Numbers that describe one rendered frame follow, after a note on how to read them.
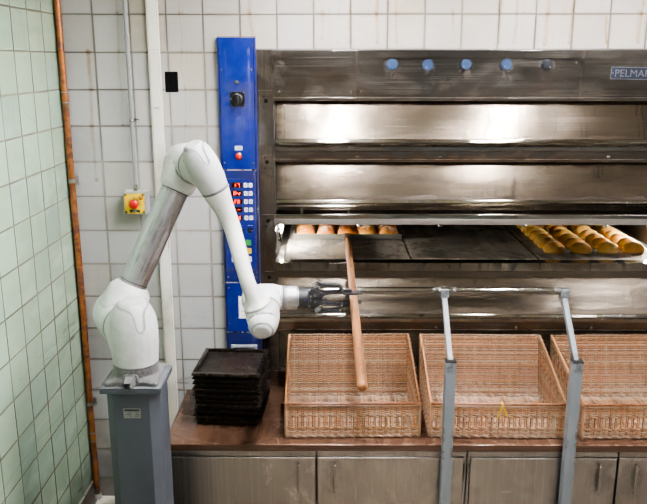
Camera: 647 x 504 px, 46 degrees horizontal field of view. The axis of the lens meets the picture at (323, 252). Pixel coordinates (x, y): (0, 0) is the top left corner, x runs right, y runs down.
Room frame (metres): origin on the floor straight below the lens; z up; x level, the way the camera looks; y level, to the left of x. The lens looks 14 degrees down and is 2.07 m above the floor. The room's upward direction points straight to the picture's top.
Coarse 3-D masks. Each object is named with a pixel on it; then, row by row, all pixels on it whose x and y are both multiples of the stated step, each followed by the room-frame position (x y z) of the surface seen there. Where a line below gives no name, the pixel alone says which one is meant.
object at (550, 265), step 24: (288, 264) 3.29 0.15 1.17; (312, 264) 3.29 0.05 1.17; (336, 264) 3.29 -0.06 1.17; (360, 264) 3.29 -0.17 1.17; (384, 264) 3.29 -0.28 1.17; (408, 264) 3.29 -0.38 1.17; (432, 264) 3.29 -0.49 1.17; (456, 264) 3.28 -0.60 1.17; (480, 264) 3.28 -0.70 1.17; (504, 264) 3.28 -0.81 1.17; (528, 264) 3.28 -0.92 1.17; (552, 264) 3.28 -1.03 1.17; (576, 264) 3.28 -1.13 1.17; (600, 264) 3.28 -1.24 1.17; (624, 264) 3.28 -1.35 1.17
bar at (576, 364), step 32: (320, 288) 2.92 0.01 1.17; (384, 288) 2.92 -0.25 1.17; (416, 288) 2.92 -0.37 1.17; (448, 288) 2.92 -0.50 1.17; (480, 288) 2.92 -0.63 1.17; (512, 288) 2.92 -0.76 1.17; (544, 288) 2.92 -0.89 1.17; (448, 320) 2.83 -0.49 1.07; (448, 352) 2.73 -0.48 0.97; (576, 352) 2.73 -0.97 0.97; (448, 384) 2.69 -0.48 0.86; (576, 384) 2.68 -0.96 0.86; (448, 416) 2.69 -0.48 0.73; (576, 416) 2.68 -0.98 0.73; (448, 448) 2.69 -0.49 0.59; (448, 480) 2.69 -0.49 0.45
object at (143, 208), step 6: (126, 192) 3.23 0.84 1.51; (132, 192) 3.23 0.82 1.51; (138, 192) 3.23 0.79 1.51; (144, 192) 3.23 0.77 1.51; (126, 198) 3.22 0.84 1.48; (132, 198) 3.22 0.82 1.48; (138, 198) 3.22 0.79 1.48; (144, 198) 3.22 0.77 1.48; (126, 204) 3.22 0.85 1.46; (138, 204) 3.22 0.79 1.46; (144, 204) 3.22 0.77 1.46; (126, 210) 3.22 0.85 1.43; (132, 210) 3.22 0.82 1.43; (138, 210) 3.22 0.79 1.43; (144, 210) 3.22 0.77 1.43
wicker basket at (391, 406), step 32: (288, 352) 3.12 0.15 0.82; (320, 352) 3.24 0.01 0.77; (352, 352) 3.23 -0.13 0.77; (384, 352) 3.24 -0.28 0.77; (288, 384) 3.01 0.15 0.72; (320, 384) 3.20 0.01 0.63; (352, 384) 3.20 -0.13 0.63; (384, 384) 3.20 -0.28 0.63; (416, 384) 2.91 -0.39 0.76; (288, 416) 2.79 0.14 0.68; (320, 416) 2.79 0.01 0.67; (352, 416) 2.79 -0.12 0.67; (384, 416) 2.79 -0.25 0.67; (416, 416) 2.87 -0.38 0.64
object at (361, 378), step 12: (348, 240) 3.58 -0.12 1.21; (348, 252) 3.35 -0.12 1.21; (348, 264) 3.16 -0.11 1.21; (348, 276) 2.99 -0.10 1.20; (360, 324) 2.43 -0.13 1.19; (360, 336) 2.30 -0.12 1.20; (360, 348) 2.19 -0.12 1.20; (360, 360) 2.10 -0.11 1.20; (360, 372) 2.01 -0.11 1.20; (360, 384) 1.94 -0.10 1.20
